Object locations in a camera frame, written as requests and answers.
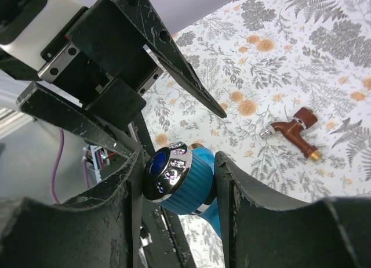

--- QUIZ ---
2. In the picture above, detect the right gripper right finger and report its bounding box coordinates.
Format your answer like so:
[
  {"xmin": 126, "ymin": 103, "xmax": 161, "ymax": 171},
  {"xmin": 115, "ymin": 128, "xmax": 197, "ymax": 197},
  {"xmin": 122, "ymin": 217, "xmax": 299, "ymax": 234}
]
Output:
[{"xmin": 214, "ymin": 152, "xmax": 370, "ymax": 267}]

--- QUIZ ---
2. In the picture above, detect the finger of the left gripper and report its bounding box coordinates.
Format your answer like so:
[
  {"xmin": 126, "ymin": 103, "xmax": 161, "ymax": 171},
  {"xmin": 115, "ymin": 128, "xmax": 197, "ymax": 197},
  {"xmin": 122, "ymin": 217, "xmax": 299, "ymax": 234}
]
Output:
[{"xmin": 110, "ymin": 0, "xmax": 227, "ymax": 118}]

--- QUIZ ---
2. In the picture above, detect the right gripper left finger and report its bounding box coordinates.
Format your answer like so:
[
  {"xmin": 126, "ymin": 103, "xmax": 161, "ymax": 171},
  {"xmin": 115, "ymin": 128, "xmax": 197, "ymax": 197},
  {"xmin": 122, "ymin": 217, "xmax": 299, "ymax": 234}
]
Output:
[{"xmin": 1, "ymin": 151, "xmax": 144, "ymax": 267}]

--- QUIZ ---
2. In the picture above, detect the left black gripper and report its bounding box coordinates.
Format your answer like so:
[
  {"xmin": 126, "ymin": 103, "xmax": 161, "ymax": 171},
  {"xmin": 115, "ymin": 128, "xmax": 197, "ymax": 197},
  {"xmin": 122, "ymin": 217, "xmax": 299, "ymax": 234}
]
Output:
[{"xmin": 1, "ymin": 0, "xmax": 195, "ymax": 267}]

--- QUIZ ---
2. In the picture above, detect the blue plastic water faucet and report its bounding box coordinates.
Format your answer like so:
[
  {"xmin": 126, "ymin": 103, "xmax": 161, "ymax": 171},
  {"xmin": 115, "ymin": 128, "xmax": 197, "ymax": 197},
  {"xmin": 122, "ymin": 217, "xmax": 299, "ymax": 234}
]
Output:
[{"xmin": 143, "ymin": 142, "xmax": 221, "ymax": 237}]

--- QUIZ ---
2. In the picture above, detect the brown plastic water faucet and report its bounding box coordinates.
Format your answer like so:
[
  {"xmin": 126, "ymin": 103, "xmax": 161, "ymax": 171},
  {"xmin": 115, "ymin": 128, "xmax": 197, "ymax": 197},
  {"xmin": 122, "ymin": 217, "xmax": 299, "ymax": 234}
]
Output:
[{"xmin": 259, "ymin": 107, "xmax": 321, "ymax": 161}]

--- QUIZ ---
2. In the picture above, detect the floral patterned table mat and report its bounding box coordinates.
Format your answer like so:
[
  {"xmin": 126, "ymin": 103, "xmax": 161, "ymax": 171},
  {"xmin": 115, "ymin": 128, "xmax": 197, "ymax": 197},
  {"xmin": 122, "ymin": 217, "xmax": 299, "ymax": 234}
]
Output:
[{"xmin": 141, "ymin": 0, "xmax": 371, "ymax": 268}]

